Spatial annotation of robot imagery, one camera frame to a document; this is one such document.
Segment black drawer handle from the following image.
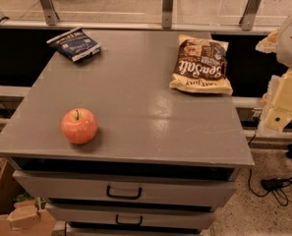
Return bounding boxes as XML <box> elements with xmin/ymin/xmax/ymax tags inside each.
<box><xmin>106</xmin><ymin>186</ymin><xmax>143</xmax><ymax>200</ymax></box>
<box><xmin>115</xmin><ymin>214</ymin><xmax>144</xmax><ymax>226</ymax></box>

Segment black power adapter with cable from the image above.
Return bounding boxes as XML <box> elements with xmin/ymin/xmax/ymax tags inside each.
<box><xmin>247</xmin><ymin>170</ymin><xmax>292</xmax><ymax>207</ymax></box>

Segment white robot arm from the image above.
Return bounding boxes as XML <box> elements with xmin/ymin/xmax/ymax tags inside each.
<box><xmin>256</xmin><ymin>13</ymin><xmax>292</xmax><ymax>132</ymax></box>

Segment grey drawer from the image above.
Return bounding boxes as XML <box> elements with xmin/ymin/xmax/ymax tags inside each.
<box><xmin>46</xmin><ymin>204</ymin><xmax>215</xmax><ymax>230</ymax></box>
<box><xmin>14</xmin><ymin>170</ymin><xmax>236</xmax><ymax>207</ymax></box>

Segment brown sea salt chip bag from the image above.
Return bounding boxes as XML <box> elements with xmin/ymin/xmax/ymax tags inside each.
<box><xmin>169</xmin><ymin>34</ymin><xmax>233</xmax><ymax>95</ymax></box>

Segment top grey drawer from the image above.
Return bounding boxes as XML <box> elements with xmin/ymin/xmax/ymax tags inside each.
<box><xmin>14</xmin><ymin>170</ymin><xmax>236</xmax><ymax>207</ymax></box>

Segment black top drawer handle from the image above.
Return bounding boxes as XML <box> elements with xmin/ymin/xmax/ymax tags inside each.
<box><xmin>106</xmin><ymin>186</ymin><xmax>143</xmax><ymax>200</ymax></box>

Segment cardboard box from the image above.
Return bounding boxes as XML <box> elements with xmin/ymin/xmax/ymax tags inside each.
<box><xmin>0</xmin><ymin>162</ymin><xmax>56</xmax><ymax>236</ymax></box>

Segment left metal bracket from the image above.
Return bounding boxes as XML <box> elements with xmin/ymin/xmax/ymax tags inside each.
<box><xmin>39</xmin><ymin>0</ymin><xmax>58</xmax><ymax>26</ymax></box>

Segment red apple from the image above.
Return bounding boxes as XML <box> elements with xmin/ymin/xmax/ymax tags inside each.
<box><xmin>60</xmin><ymin>108</ymin><xmax>98</xmax><ymax>145</ymax></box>

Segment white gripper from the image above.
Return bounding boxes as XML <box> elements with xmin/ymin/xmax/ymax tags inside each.
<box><xmin>256</xmin><ymin>29</ymin><xmax>292</xmax><ymax>132</ymax></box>

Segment metal rail behind table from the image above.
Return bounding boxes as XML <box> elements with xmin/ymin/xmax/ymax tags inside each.
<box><xmin>0</xmin><ymin>20</ymin><xmax>277</xmax><ymax>35</ymax></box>

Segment middle metal bracket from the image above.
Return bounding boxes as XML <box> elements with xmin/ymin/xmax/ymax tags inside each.
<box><xmin>161</xmin><ymin>0</ymin><xmax>174</xmax><ymax>29</ymax></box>

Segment metal bracket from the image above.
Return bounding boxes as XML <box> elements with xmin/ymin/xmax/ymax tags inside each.
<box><xmin>39</xmin><ymin>0</ymin><xmax>58</xmax><ymax>26</ymax></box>
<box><xmin>239</xmin><ymin>0</ymin><xmax>262</xmax><ymax>30</ymax></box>
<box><xmin>161</xmin><ymin>0</ymin><xmax>174</xmax><ymax>29</ymax></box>

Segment right metal bracket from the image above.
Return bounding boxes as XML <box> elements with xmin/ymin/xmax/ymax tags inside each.
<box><xmin>239</xmin><ymin>0</ymin><xmax>262</xmax><ymax>30</ymax></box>

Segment blue chip bag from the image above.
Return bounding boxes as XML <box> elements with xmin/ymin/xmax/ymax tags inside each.
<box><xmin>46</xmin><ymin>28</ymin><xmax>101</xmax><ymax>62</ymax></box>

